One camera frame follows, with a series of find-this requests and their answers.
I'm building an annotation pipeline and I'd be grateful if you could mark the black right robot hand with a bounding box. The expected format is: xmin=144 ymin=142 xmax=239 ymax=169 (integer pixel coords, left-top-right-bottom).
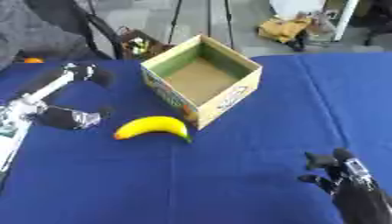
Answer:
xmin=297 ymin=147 xmax=392 ymax=224

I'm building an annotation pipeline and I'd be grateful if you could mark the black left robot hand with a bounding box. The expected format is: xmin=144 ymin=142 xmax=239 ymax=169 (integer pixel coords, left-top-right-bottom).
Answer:
xmin=15 ymin=62 xmax=116 ymax=131

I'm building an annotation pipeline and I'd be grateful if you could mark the tan cardboard box green inside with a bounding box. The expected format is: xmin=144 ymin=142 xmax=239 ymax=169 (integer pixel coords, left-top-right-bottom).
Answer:
xmin=139 ymin=33 xmax=265 ymax=131

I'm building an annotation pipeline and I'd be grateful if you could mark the yellow toy banana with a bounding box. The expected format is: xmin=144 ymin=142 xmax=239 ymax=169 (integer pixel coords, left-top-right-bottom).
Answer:
xmin=111 ymin=115 xmax=195 ymax=144

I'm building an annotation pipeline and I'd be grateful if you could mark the black chair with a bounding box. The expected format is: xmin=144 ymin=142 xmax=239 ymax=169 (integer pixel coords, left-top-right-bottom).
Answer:
xmin=24 ymin=0 xmax=126 ymax=60

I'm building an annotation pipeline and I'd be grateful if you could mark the brown bag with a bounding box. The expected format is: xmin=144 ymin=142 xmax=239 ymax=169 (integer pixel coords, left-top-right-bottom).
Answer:
xmin=116 ymin=26 xmax=177 ymax=61

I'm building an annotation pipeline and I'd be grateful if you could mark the black tripod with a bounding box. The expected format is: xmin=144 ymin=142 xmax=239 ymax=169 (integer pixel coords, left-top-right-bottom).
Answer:
xmin=166 ymin=0 xmax=236 ymax=50

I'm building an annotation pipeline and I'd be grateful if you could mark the dark chair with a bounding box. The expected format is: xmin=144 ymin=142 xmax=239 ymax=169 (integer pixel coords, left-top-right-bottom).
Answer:
xmin=356 ymin=0 xmax=392 ymax=46

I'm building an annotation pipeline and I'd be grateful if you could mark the white board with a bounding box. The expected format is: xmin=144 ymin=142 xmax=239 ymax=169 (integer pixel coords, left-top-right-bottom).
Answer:
xmin=332 ymin=0 xmax=361 ymax=42

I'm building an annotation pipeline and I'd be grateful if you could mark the tan bag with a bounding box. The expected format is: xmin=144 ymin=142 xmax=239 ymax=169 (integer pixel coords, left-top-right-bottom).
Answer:
xmin=255 ymin=12 xmax=314 ymax=51

